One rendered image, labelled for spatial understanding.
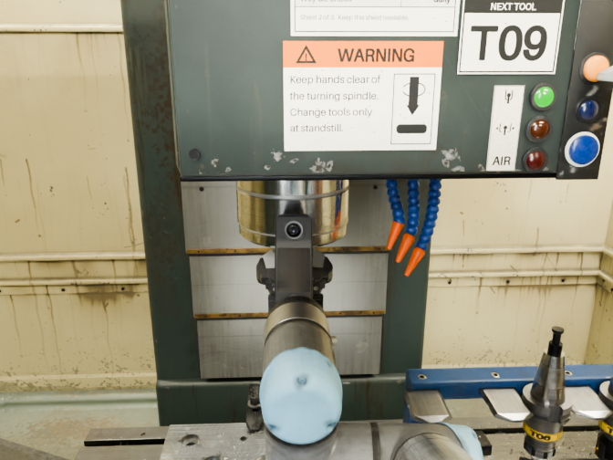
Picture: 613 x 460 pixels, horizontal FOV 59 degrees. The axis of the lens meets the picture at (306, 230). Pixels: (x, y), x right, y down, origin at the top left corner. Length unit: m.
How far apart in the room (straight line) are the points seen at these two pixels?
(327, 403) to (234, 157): 0.25
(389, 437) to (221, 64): 0.41
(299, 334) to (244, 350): 0.83
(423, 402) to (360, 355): 0.62
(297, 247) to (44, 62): 1.18
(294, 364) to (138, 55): 0.89
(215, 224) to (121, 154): 0.51
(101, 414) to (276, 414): 1.45
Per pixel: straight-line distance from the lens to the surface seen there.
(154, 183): 1.29
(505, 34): 0.59
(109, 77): 1.65
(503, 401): 0.83
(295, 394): 0.50
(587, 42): 0.62
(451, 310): 1.85
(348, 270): 1.29
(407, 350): 1.45
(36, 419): 1.99
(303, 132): 0.55
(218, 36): 0.55
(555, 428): 0.85
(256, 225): 0.72
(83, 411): 1.97
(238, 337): 1.36
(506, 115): 0.59
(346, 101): 0.55
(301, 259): 0.65
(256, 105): 0.55
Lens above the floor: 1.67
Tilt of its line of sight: 18 degrees down
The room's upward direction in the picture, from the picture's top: straight up
